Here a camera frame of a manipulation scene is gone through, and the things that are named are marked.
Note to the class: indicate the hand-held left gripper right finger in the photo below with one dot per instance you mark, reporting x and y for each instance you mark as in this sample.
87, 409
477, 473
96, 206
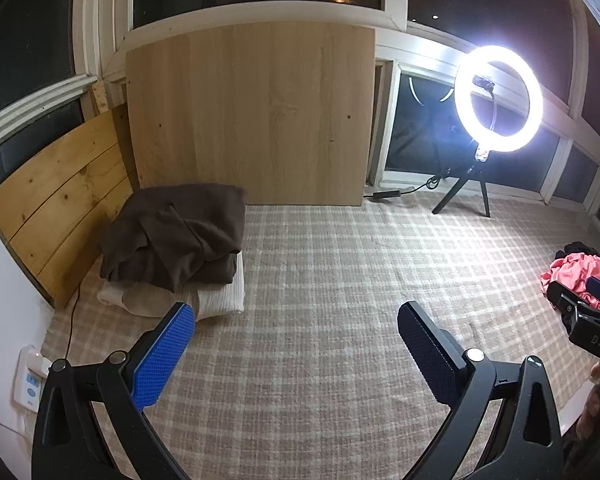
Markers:
430, 355

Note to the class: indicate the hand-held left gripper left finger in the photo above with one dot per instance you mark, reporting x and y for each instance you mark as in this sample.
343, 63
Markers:
162, 355

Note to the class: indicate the pink garment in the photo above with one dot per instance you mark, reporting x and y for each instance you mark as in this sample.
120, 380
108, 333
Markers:
572, 270

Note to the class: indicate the person's right hand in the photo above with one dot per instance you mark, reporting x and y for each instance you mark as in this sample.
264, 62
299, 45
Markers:
589, 410

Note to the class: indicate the black garment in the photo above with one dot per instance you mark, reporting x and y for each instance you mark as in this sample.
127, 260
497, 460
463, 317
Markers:
577, 248

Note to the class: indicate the cream knit cloth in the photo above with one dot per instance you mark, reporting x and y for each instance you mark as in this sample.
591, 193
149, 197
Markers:
220, 295

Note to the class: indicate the brown blanket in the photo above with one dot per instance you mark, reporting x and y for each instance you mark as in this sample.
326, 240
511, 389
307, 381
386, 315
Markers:
175, 235

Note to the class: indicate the black tripod stand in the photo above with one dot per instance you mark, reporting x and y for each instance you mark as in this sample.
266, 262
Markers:
472, 180

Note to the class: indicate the pine plank panel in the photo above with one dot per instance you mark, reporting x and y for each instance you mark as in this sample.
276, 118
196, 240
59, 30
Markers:
55, 200

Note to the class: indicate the black phone holder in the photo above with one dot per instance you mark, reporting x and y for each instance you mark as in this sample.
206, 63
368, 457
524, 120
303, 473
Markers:
482, 82

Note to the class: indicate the light wooden board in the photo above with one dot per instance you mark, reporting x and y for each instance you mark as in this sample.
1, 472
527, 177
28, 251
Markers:
250, 115

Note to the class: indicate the small wooden strip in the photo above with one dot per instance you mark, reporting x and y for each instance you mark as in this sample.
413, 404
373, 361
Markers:
100, 99

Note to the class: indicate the white wall socket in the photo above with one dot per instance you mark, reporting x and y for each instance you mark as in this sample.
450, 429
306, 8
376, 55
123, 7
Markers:
30, 380

